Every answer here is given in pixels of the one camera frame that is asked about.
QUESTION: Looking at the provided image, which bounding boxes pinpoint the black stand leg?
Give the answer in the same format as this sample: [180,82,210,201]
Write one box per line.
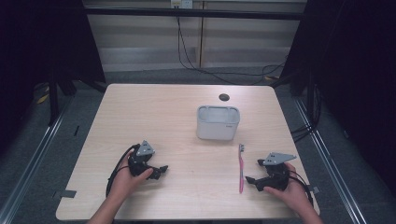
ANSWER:
[47,74,61,127]

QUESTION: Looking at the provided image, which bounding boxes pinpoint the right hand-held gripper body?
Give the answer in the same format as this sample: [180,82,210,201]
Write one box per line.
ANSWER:
[255,152,297,191]

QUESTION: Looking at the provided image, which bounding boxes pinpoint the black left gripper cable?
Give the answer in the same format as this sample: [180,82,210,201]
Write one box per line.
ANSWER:
[106,144,141,199]

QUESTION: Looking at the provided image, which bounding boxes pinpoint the black horizontal bar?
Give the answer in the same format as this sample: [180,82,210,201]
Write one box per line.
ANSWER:
[83,7,307,21]

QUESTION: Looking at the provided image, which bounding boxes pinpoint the person's right hand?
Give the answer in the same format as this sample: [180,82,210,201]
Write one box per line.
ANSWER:
[263,161,314,216]

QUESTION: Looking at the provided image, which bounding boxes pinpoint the pink toothbrush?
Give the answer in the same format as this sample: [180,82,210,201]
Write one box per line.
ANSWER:
[238,143,246,194]

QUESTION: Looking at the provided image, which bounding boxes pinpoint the person's left hand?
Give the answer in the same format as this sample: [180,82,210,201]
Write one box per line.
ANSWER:
[106,152,154,202]

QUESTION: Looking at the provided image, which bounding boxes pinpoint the grey toothbrush holder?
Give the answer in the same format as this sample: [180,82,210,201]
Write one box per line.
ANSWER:
[195,105,241,142]

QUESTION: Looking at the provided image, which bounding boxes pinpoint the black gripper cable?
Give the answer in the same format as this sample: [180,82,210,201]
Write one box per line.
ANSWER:
[289,170,314,207]
[106,144,141,199]

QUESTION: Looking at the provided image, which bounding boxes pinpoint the metal floor rail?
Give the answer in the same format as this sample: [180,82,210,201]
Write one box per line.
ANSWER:
[0,96,76,224]
[293,97,370,224]

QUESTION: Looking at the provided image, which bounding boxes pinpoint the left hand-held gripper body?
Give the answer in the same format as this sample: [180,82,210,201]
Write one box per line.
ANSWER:
[127,139,161,177]

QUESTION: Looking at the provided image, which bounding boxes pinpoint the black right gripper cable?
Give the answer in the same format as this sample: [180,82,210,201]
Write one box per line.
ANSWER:
[289,170,314,207]

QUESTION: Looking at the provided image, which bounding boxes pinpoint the bundle of black cables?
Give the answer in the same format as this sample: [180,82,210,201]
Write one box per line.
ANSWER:
[290,82,323,144]

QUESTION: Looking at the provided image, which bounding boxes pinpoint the white wall socket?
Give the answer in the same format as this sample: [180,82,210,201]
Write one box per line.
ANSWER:
[170,0,194,9]

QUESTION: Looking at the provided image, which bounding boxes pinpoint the black cable on floor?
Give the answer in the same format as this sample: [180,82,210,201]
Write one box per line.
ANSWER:
[176,15,287,86]

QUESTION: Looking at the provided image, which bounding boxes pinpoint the black curtain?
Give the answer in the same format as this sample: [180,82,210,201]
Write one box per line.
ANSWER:
[0,0,106,157]
[279,0,396,188]

